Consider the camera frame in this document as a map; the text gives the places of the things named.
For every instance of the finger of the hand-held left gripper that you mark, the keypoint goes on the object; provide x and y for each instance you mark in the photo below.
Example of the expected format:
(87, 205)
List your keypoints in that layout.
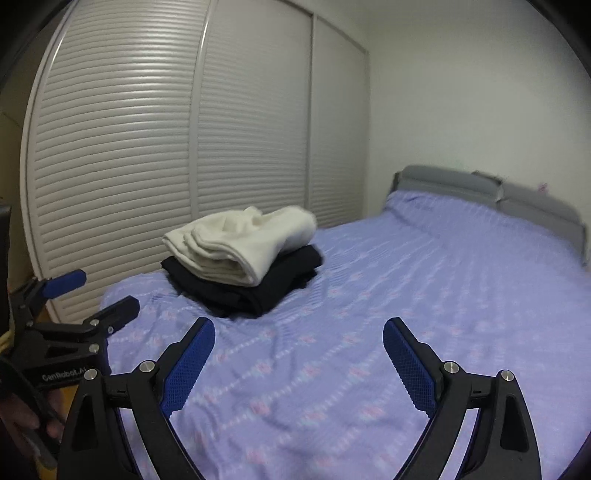
(64, 282)
(122, 309)

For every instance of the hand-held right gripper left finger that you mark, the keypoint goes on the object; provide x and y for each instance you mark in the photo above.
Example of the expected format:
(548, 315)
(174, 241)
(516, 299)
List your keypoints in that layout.
(187, 369)

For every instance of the white louvered closet door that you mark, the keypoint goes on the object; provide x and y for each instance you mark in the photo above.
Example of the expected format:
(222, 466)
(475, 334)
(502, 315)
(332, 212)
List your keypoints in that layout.
(254, 115)
(115, 161)
(339, 138)

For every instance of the cream pants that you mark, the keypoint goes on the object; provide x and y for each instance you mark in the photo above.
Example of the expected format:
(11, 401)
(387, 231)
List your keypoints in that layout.
(240, 240)

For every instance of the person's left hand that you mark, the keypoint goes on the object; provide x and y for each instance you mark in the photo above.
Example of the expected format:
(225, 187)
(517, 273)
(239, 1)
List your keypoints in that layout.
(14, 417)

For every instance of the bed with lavender sheet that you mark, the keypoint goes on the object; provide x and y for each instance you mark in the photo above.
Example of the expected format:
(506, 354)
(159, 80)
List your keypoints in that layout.
(369, 286)

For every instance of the grey padded headboard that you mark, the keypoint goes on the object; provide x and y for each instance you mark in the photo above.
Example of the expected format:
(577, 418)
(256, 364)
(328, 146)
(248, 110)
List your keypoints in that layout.
(443, 182)

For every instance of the black folded pants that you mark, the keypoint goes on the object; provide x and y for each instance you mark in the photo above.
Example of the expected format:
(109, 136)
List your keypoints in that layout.
(277, 277)

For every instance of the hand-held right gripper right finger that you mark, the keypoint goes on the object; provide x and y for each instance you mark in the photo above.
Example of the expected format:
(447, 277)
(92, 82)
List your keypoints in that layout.
(411, 369)

